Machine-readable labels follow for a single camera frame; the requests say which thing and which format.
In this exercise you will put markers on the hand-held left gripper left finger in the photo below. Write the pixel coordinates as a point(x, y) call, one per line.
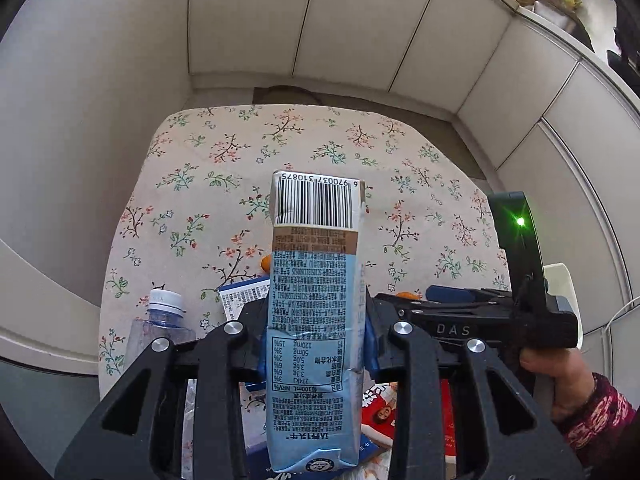
point(262, 360)

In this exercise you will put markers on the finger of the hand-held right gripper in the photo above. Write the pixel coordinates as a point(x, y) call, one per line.
point(452, 293)
point(450, 307)

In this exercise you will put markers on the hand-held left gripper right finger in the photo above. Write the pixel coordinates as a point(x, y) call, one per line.
point(371, 350)

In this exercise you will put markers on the white plastic trash bin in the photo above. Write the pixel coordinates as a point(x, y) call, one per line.
point(562, 285)

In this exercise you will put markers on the red instant noodle packet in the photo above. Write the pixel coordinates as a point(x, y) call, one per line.
point(380, 415)

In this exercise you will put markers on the light blue milk carton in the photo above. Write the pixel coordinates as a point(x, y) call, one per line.
point(310, 310)

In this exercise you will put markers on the clear plastic water bottle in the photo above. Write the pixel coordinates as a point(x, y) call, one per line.
point(162, 327)

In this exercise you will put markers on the person's right forearm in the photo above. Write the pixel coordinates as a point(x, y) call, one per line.
point(605, 415)

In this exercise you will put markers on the person's right hand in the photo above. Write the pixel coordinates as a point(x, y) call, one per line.
point(567, 380)

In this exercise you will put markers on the small orange fruit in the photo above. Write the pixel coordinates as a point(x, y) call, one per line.
point(267, 263)

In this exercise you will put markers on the white cabinet with drawers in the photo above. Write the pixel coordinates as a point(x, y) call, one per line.
point(565, 160)

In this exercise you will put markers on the floral tablecloth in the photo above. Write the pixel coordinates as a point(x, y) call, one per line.
point(300, 140)

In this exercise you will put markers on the frosted glass sliding door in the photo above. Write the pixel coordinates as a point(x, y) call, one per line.
point(40, 410)

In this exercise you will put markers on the white cabinet with doors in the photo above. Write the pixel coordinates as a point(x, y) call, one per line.
point(350, 25)

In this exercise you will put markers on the white kitchen countertop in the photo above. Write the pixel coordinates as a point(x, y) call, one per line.
point(550, 22)

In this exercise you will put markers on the black wok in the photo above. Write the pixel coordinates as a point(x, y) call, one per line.
point(625, 57)

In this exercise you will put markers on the steel basin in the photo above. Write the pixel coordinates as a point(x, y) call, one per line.
point(555, 16)

